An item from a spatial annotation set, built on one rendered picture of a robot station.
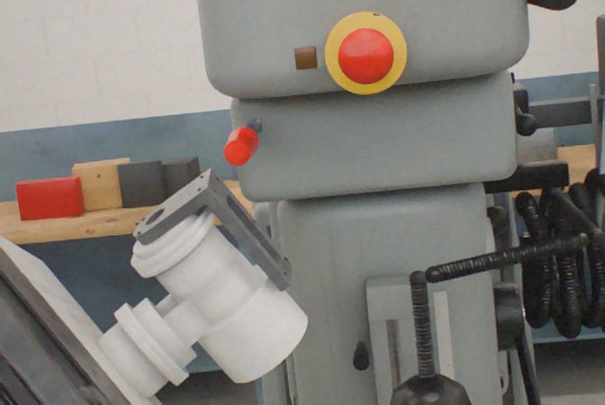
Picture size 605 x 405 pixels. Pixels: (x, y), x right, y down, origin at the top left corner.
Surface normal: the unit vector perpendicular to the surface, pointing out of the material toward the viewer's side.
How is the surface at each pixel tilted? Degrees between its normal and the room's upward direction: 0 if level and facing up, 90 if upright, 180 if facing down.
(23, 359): 68
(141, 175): 90
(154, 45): 90
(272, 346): 89
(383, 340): 90
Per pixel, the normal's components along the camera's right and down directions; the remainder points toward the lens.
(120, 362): -0.04, -0.21
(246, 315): 0.29, 0.13
